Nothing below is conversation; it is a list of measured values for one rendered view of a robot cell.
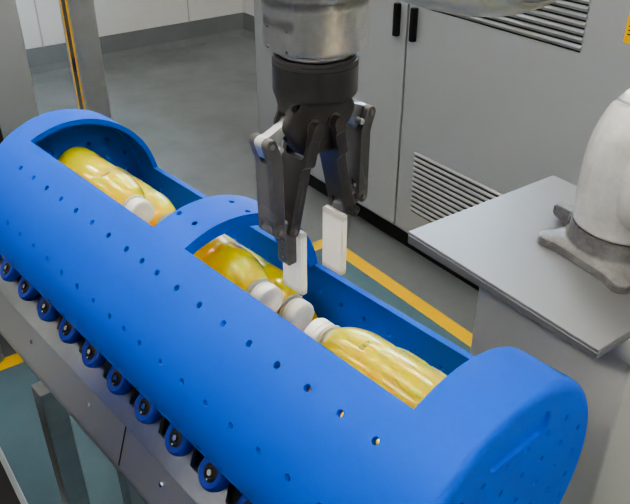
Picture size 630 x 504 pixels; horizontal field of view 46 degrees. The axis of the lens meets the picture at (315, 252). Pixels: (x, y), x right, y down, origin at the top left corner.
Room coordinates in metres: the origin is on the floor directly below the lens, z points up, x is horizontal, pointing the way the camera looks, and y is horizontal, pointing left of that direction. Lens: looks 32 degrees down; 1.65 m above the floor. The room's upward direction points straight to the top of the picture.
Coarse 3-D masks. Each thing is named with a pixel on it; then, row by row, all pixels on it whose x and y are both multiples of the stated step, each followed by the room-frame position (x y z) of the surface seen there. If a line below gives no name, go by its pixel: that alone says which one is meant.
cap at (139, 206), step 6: (138, 198) 0.91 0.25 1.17; (126, 204) 0.90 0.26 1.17; (132, 204) 0.90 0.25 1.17; (138, 204) 0.90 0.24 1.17; (144, 204) 0.90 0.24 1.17; (150, 204) 0.91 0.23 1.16; (132, 210) 0.89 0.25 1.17; (138, 210) 0.90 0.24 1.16; (144, 210) 0.90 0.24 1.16; (150, 210) 0.91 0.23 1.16; (138, 216) 0.90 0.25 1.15; (144, 216) 0.90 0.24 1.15; (150, 216) 0.91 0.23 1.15
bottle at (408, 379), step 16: (320, 336) 0.61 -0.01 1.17; (336, 336) 0.59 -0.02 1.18; (352, 336) 0.58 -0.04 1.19; (368, 336) 0.58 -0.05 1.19; (336, 352) 0.57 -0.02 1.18; (352, 352) 0.56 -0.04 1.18; (368, 352) 0.56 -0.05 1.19; (384, 352) 0.56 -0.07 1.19; (400, 352) 0.56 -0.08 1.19; (368, 368) 0.54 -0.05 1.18; (384, 368) 0.54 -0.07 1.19; (400, 368) 0.53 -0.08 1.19; (416, 368) 0.53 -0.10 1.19; (384, 384) 0.52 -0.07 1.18; (400, 384) 0.52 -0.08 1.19; (416, 384) 0.51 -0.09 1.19; (432, 384) 0.51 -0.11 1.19; (416, 400) 0.50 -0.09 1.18
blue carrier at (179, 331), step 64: (64, 128) 1.09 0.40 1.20; (0, 192) 0.95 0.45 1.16; (64, 192) 0.87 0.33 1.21; (192, 192) 1.04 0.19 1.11; (64, 256) 0.79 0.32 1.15; (128, 256) 0.72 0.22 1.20; (192, 256) 0.69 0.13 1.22; (128, 320) 0.67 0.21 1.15; (192, 320) 0.61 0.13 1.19; (256, 320) 0.58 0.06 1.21; (384, 320) 0.73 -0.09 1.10; (192, 384) 0.57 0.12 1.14; (256, 384) 0.52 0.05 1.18; (320, 384) 0.49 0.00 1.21; (448, 384) 0.46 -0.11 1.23; (512, 384) 0.46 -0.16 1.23; (576, 384) 0.50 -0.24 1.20; (256, 448) 0.49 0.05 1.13; (320, 448) 0.45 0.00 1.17; (384, 448) 0.42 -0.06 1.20; (448, 448) 0.41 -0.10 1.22; (512, 448) 0.44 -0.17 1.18; (576, 448) 0.52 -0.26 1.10
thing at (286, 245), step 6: (264, 222) 0.59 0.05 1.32; (264, 228) 0.59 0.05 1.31; (270, 228) 0.58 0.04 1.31; (270, 234) 0.58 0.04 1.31; (282, 240) 0.60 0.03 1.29; (288, 240) 0.59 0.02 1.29; (294, 240) 0.60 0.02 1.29; (282, 246) 0.60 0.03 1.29; (288, 246) 0.59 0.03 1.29; (294, 246) 0.60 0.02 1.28; (282, 252) 0.60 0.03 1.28; (288, 252) 0.60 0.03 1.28; (294, 252) 0.60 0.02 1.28; (282, 258) 0.60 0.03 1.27; (288, 258) 0.59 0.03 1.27; (294, 258) 0.60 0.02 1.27; (288, 264) 0.59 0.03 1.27
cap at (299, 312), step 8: (288, 304) 0.73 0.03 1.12; (296, 304) 0.73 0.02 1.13; (304, 304) 0.73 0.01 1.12; (288, 312) 0.72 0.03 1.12; (296, 312) 0.72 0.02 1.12; (304, 312) 0.73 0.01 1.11; (312, 312) 0.74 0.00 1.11; (288, 320) 0.72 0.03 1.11; (296, 320) 0.72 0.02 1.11; (304, 320) 0.73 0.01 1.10; (304, 328) 0.73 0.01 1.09
